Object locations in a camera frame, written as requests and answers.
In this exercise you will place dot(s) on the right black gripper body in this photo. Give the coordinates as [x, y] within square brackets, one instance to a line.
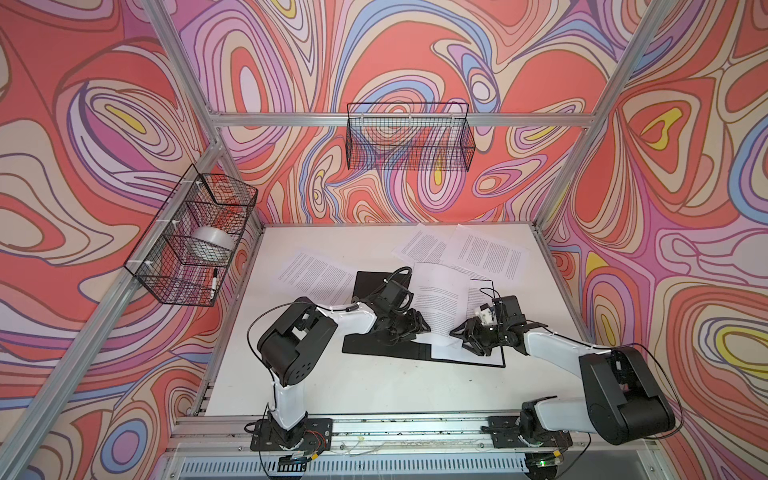
[485, 337]

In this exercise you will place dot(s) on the black wire basket on left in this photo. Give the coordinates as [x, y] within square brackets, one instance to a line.
[185, 255]

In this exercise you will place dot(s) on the black wire basket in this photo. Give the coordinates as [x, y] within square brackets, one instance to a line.
[409, 136]
[185, 255]

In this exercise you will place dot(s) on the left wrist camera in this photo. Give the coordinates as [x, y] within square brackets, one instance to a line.
[394, 297]

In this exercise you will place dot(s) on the orange and black folder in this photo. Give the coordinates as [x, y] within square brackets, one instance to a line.
[367, 284]

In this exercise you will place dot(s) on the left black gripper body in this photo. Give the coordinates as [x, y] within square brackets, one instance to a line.
[401, 327]

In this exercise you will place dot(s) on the green circuit board left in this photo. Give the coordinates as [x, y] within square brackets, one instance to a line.
[289, 462]

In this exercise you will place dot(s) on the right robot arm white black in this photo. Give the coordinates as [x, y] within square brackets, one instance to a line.
[621, 400]

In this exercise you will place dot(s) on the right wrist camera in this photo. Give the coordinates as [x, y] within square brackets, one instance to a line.
[486, 315]

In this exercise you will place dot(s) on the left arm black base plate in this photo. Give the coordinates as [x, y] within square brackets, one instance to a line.
[310, 435]

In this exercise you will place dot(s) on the white tape roll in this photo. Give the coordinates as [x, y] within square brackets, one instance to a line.
[211, 245]

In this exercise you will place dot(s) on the black wire basket at back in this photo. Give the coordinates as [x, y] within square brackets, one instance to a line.
[409, 136]

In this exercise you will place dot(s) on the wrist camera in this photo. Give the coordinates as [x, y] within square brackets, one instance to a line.
[486, 315]
[394, 297]

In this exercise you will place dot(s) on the printed paper sheet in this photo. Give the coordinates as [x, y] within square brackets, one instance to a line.
[441, 296]
[480, 292]
[321, 279]
[484, 256]
[424, 244]

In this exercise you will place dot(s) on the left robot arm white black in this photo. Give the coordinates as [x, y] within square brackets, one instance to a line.
[293, 345]

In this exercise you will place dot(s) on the green circuit board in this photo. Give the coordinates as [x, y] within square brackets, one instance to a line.
[289, 462]
[544, 460]

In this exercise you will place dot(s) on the green circuit board right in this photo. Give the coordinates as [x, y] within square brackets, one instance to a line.
[544, 460]

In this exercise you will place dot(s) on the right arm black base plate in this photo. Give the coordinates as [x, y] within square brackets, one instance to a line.
[517, 431]

